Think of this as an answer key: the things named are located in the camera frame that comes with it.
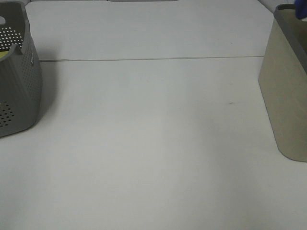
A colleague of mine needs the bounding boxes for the grey perforated plastic basket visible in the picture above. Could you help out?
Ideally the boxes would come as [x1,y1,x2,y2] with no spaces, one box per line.
[0,1,43,137]

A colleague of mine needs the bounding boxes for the yellow-green cloth in basket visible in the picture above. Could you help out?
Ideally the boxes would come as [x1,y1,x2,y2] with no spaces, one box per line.
[0,51,10,62]

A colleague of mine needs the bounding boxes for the blue towel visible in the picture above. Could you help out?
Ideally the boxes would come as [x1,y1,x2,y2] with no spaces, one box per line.
[295,0,307,20]

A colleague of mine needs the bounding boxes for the beige plastic bin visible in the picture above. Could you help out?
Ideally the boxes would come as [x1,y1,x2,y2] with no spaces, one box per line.
[258,4,307,162]

